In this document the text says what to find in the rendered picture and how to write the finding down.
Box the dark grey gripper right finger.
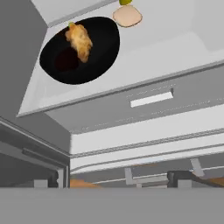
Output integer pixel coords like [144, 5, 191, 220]
[166, 170, 224, 189]

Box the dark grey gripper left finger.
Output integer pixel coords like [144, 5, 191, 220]
[11, 171, 60, 189]

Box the fried chicken drumstick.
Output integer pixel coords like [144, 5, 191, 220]
[64, 22, 94, 64]

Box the grey appliance front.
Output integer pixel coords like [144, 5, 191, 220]
[0, 116, 72, 188]

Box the white cupboard door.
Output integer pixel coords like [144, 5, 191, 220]
[69, 103, 224, 175]

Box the grey drawer front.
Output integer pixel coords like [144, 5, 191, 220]
[45, 62, 224, 135]

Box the black round plate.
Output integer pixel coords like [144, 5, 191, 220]
[38, 16, 121, 86]

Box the beige round plate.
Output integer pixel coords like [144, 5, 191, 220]
[112, 4, 144, 29]

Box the white bar cupboard handle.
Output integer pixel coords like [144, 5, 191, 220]
[123, 157, 207, 187]

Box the grey appliance bar handle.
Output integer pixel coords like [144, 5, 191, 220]
[21, 147, 60, 165]

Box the white recessed drawer handle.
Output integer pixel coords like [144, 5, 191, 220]
[129, 87, 175, 109]

